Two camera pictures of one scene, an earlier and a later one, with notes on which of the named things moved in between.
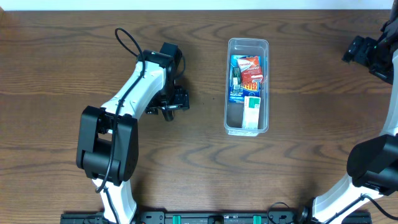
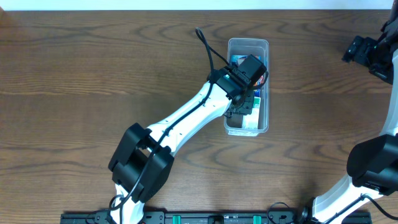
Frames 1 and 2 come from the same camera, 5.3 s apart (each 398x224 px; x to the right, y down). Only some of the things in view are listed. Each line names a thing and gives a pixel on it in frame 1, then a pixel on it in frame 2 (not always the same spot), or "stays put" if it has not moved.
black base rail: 216,218 stays put
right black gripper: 358,50 stays put
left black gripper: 173,102 → 245,109
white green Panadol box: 251,112 stays put
